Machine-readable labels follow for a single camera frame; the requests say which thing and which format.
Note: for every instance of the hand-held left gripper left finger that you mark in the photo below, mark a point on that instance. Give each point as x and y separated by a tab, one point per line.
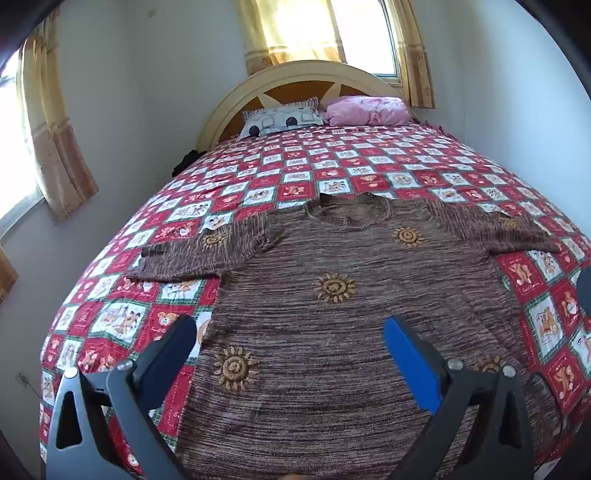
179	340

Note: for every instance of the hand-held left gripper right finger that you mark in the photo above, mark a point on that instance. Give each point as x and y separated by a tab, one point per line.
411	364

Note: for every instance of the brown knit shirt sun print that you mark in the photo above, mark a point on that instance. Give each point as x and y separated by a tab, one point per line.
332	332

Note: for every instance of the dark item beside bed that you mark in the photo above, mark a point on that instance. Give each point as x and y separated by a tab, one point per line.
183	162

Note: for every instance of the red white patchwork bedspread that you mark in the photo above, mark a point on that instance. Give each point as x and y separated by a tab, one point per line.
351	157

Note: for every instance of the yellow side window curtain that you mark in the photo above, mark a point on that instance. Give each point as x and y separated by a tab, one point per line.
53	138

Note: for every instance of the grey patterned pillow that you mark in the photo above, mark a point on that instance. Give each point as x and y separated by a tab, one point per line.
281	121

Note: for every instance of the side window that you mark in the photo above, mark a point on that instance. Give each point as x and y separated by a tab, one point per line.
14	147

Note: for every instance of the pink pillow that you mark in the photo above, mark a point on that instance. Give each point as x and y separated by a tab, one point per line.
367	110

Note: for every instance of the cream wooden headboard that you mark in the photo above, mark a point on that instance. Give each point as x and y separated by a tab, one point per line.
277	87

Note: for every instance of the yellow patterned narrow curtain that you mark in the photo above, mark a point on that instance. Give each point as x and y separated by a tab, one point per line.
413	50

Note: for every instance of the yellow sheer curtain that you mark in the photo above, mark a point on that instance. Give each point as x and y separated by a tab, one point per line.
291	32

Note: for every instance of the window behind headboard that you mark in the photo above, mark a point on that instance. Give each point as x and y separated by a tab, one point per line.
369	39

